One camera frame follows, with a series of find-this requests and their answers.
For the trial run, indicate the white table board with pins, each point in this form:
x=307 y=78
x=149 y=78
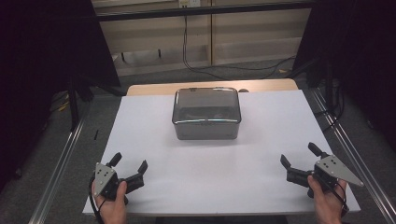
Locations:
x=205 y=174

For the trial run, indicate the person's left hand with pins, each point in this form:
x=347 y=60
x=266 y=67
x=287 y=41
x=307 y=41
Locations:
x=113 y=211

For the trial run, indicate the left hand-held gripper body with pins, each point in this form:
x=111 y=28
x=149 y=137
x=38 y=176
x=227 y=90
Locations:
x=104 y=177

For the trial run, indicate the clear grey box lid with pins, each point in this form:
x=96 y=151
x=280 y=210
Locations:
x=206 y=102

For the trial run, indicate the white wall socket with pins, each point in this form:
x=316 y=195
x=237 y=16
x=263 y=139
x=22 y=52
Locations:
x=190 y=3

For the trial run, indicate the wooden table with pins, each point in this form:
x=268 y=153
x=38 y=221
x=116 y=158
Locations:
x=155 y=88

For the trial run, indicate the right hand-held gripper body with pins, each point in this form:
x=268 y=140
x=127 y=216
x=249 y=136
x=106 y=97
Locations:
x=334 y=169

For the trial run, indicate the black curtain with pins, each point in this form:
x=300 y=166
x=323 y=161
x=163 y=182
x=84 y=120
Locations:
x=358 y=56
x=37 y=77

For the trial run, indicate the clear grey storage box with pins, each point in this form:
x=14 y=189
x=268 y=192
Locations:
x=207 y=131

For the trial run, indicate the small black floor piece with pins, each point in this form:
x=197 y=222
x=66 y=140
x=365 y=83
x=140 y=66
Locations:
x=96 y=134

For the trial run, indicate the aluminium rail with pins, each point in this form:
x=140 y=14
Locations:
x=59 y=171
x=358 y=161

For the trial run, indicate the black horizontal bar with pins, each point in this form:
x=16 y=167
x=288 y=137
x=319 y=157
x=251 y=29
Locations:
x=205 y=11

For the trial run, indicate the black stand pole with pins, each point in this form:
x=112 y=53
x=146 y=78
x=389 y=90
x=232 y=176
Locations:
x=73 y=109

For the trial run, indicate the person's right hand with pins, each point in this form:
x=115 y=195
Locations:
x=327 y=208

